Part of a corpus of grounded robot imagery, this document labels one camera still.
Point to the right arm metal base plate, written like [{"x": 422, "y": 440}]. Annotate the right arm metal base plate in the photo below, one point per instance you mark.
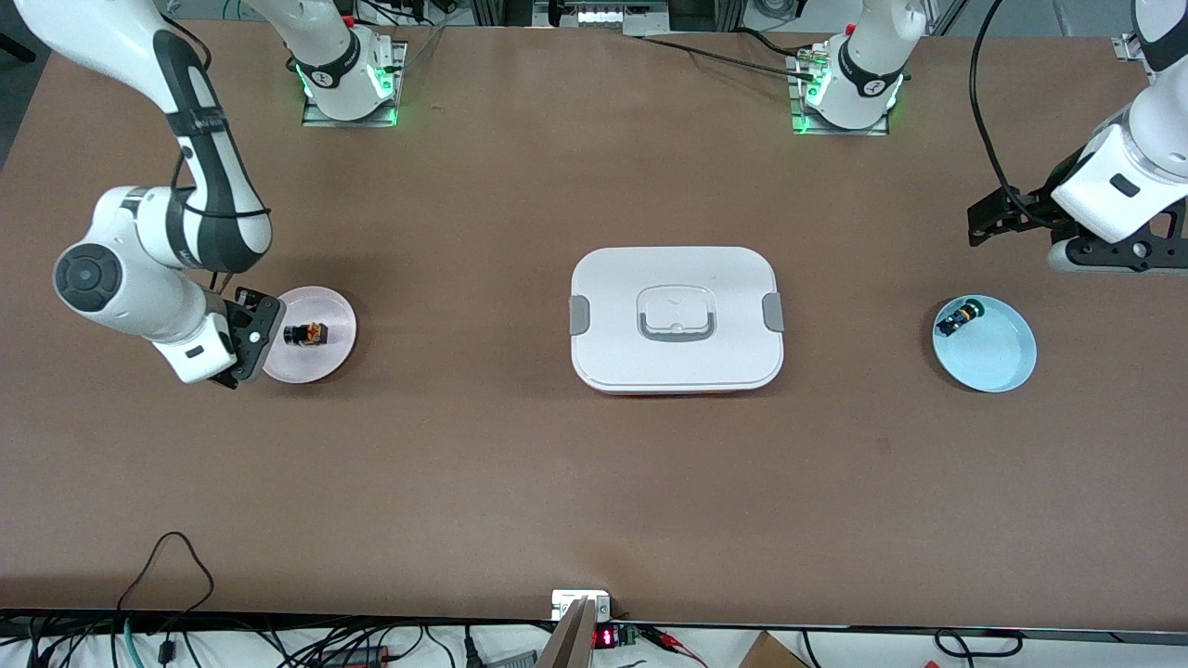
[{"x": 397, "y": 83}]

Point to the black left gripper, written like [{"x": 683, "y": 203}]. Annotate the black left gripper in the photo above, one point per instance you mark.
[{"x": 1033, "y": 211}]

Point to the light blue round plate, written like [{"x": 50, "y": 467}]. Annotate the light blue round plate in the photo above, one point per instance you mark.
[{"x": 998, "y": 353}]

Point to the white metal table clamp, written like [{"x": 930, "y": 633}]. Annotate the white metal table clamp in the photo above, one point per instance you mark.
[{"x": 566, "y": 603}]

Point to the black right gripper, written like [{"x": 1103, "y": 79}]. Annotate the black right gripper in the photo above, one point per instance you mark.
[{"x": 244, "y": 327}]

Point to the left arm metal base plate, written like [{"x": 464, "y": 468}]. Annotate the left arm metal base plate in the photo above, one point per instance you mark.
[{"x": 796, "y": 102}]

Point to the white lidded container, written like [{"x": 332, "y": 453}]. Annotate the white lidded container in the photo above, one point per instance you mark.
[{"x": 677, "y": 366}]

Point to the orange push-button switch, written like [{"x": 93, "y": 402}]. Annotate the orange push-button switch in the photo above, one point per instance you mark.
[{"x": 308, "y": 334}]

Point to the red digit display module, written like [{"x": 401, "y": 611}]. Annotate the red digit display module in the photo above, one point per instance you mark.
[{"x": 605, "y": 638}]

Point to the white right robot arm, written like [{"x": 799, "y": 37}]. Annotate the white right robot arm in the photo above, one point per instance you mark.
[{"x": 130, "y": 297}]

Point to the pink round plate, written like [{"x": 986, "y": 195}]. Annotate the pink round plate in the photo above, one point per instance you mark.
[{"x": 316, "y": 366}]

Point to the brown cardboard piece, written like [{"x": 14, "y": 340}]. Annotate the brown cardboard piece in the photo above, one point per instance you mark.
[{"x": 770, "y": 654}]

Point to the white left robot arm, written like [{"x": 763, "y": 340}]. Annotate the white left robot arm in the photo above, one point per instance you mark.
[{"x": 1095, "y": 209}]

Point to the green push-button switch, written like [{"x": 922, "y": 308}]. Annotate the green push-button switch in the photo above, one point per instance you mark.
[{"x": 959, "y": 318}]

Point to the grey slanted beam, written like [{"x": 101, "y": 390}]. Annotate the grey slanted beam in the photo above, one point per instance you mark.
[{"x": 571, "y": 645}]

